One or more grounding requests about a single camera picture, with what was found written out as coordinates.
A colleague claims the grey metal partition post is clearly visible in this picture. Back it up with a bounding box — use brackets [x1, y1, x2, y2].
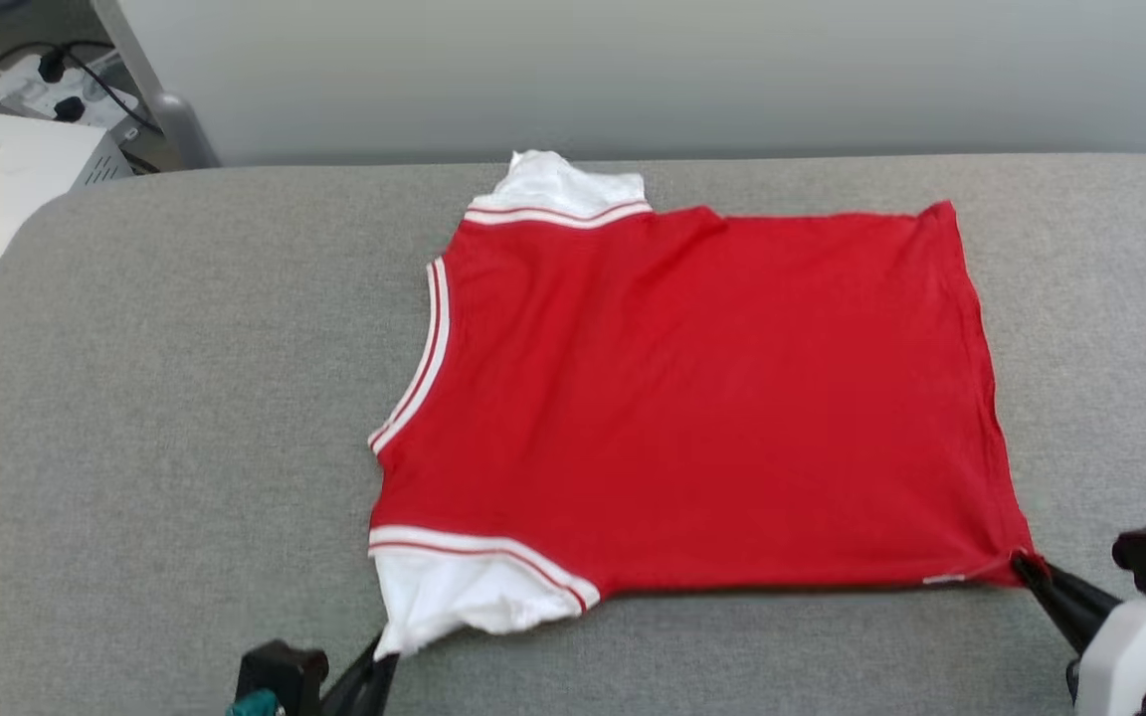
[91, 0, 223, 170]

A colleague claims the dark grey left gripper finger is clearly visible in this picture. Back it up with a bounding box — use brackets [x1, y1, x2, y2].
[362, 651, 402, 716]
[319, 633, 382, 716]

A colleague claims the red and white shirt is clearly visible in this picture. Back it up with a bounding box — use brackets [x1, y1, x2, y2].
[367, 149, 1037, 659]

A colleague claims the white equipment box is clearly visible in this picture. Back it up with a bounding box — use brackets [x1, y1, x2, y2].
[0, 104, 133, 389]

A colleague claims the white power strip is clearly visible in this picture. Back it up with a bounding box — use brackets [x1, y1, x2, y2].
[0, 50, 143, 132]

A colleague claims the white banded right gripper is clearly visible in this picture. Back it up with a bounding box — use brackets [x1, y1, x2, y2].
[1013, 552, 1146, 716]

